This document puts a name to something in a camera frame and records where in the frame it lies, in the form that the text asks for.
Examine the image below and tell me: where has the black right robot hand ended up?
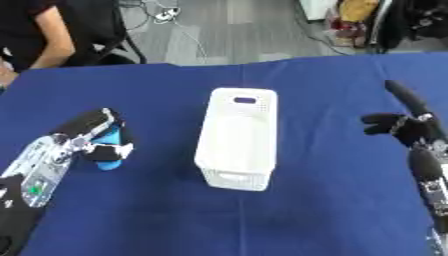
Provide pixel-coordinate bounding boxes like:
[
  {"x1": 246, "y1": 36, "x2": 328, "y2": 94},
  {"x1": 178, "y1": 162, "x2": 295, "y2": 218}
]
[{"x1": 358, "y1": 79, "x2": 448, "y2": 150}]

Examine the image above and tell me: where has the yellow and red bag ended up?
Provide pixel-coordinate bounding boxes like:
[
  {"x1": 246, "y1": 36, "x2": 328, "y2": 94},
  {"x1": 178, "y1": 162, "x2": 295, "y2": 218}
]
[{"x1": 325, "y1": 0, "x2": 382, "y2": 48}]

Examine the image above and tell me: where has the white plastic basket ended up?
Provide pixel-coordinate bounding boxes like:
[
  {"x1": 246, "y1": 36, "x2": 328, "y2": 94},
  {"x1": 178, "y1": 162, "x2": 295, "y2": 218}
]
[{"x1": 192, "y1": 87, "x2": 280, "y2": 192}]

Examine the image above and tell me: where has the white cable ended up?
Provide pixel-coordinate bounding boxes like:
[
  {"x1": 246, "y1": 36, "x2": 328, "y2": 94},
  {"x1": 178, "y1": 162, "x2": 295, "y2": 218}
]
[{"x1": 171, "y1": 20, "x2": 210, "y2": 61}]

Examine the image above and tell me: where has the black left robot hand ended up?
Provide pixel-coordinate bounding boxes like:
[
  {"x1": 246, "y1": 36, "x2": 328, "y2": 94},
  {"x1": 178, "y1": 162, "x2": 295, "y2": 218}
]
[{"x1": 50, "y1": 107, "x2": 137, "y2": 163}]

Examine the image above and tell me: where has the black office chair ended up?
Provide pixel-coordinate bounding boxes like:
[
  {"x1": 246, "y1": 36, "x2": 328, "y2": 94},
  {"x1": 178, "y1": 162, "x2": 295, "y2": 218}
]
[{"x1": 59, "y1": 0, "x2": 149, "y2": 67}]

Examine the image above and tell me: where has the person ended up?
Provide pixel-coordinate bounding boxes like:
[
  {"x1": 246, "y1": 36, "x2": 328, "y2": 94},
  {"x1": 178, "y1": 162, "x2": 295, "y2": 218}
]
[{"x1": 0, "y1": 0, "x2": 77, "y2": 88}]

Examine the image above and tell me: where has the white power strip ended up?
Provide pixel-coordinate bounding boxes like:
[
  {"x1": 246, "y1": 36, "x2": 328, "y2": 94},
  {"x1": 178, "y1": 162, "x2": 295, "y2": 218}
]
[{"x1": 152, "y1": 7, "x2": 182, "y2": 24}]

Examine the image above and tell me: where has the light blue block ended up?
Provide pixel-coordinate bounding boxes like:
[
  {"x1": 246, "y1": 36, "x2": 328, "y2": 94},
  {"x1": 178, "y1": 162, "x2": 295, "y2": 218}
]
[{"x1": 89, "y1": 123, "x2": 126, "y2": 172}]

